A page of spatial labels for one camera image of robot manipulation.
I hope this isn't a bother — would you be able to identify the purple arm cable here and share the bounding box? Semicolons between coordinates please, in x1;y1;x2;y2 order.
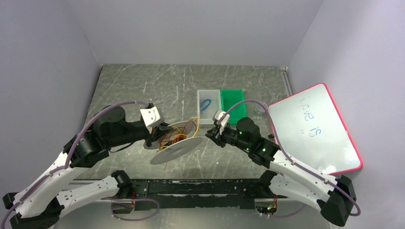
0;100;149;229
218;100;362;218

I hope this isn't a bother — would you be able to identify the clear white plastic bin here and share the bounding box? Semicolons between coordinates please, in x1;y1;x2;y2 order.
197;90;222;125

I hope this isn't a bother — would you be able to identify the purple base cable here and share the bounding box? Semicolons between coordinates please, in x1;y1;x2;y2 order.
260;204;308;219
110;197;161;221

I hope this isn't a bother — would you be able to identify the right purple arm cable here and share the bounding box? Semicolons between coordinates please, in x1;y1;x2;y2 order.
218;100;362;218

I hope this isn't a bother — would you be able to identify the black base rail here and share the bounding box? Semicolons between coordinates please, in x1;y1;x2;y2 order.
132;178;274;210

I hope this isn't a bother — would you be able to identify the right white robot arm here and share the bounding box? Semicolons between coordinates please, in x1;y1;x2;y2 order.
205;117;358;227

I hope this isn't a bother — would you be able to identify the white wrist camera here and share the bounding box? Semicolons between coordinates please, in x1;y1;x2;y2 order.
213;109;230;136
140;107;164;134

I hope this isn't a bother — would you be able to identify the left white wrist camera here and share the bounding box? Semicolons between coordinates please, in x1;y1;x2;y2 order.
140;107;164;134

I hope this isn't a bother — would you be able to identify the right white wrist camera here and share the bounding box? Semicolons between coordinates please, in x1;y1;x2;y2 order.
213;109;230;136

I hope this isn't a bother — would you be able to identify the red orange wound cable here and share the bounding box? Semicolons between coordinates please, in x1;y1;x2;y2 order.
151;119;194;149

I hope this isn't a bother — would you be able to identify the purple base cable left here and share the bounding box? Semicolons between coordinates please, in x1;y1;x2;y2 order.
110;197;161;221

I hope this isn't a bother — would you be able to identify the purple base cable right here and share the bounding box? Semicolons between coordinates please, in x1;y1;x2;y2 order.
260;204;308;219

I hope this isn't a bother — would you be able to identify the pink framed whiteboard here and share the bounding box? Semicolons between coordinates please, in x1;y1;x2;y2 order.
268;83;363;175

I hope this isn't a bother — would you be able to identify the yellow cable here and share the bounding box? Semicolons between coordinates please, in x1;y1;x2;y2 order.
158;116;201;151

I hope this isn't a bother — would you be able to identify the white cable spool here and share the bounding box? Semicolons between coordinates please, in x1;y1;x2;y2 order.
143;120;203;165

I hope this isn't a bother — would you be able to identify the green plastic bin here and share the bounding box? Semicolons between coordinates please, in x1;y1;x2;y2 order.
220;89;246;125

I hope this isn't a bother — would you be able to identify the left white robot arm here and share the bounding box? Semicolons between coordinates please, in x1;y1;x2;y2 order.
1;103;170;229

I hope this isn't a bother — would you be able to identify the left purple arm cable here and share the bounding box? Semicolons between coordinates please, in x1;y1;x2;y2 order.
0;100;149;229

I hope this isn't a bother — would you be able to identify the blue cable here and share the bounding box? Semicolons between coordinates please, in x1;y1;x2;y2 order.
199;99;213;115

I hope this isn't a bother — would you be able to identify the small clear plastic jar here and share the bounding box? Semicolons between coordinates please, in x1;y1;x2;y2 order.
255;102;268;116

